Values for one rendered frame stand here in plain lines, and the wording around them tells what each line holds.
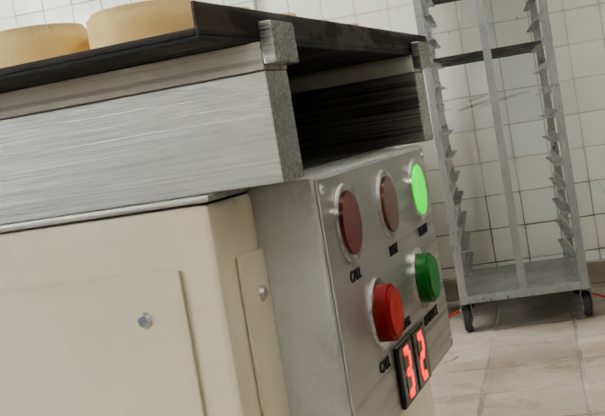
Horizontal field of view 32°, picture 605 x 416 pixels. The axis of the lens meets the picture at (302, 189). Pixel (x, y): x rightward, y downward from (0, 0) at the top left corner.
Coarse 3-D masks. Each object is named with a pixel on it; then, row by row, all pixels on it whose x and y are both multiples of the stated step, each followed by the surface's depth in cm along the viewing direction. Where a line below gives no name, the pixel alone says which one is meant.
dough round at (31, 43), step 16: (0, 32) 45; (16, 32) 44; (32, 32) 44; (48, 32) 44; (64, 32) 45; (80, 32) 46; (0, 48) 44; (16, 48) 44; (32, 48) 44; (48, 48) 44; (64, 48) 45; (80, 48) 46; (0, 64) 44; (16, 64) 44
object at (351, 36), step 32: (192, 32) 39; (224, 32) 42; (256, 32) 45; (320, 32) 53; (352, 32) 59; (384, 32) 66; (32, 64) 42; (64, 64) 41; (96, 64) 42; (128, 64) 44; (320, 64) 66; (352, 64) 71
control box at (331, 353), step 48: (288, 192) 48; (336, 192) 50; (288, 240) 48; (336, 240) 50; (384, 240) 58; (432, 240) 69; (288, 288) 49; (336, 288) 49; (288, 336) 49; (336, 336) 48; (432, 336) 65; (288, 384) 49; (336, 384) 48; (384, 384) 54
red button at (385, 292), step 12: (384, 288) 54; (396, 288) 55; (384, 300) 53; (396, 300) 55; (384, 312) 53; (396, 312) 54; (384, 324) 53; (396, 324) 54; (384, 336) 54; (396, 336) 54
